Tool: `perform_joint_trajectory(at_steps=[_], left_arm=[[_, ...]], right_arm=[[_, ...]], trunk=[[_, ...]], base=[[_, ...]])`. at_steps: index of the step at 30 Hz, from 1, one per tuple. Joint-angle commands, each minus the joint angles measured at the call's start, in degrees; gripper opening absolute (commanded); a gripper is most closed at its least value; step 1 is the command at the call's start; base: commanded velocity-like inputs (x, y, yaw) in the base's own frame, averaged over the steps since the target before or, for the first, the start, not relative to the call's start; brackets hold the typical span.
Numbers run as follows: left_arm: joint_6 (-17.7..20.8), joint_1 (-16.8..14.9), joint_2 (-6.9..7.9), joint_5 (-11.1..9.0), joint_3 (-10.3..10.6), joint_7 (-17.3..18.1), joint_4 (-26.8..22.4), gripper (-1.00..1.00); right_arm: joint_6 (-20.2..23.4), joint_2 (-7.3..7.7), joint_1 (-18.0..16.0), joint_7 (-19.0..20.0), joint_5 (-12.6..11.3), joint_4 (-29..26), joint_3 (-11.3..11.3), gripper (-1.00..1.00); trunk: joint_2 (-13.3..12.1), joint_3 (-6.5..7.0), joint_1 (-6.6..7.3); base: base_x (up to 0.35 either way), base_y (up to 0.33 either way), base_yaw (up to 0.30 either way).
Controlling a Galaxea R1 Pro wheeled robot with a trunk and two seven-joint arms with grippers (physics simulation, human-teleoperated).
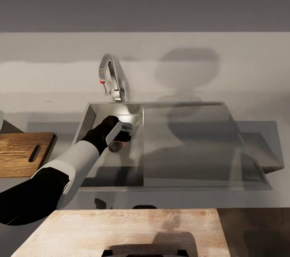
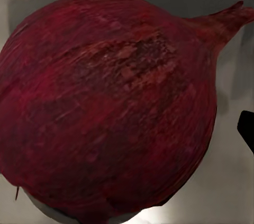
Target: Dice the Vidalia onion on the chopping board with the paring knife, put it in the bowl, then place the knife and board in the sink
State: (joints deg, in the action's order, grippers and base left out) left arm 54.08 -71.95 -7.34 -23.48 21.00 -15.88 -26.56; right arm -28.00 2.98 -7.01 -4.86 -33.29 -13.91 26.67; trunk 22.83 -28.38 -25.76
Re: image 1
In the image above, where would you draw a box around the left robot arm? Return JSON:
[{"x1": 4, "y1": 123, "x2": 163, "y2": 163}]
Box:
[{"x1": 0, "y1": 116, "x2": 134, "y2": 257}]

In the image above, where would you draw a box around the cutting board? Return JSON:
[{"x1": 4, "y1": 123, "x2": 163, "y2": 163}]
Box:
[{"x1": 0, "y1": 132, "x2": 56, "y2": 178}]

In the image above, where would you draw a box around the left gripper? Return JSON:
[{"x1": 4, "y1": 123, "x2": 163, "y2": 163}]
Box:
[{"x1": 114, "y1": 131, "x2": 131, "y2": 142}]

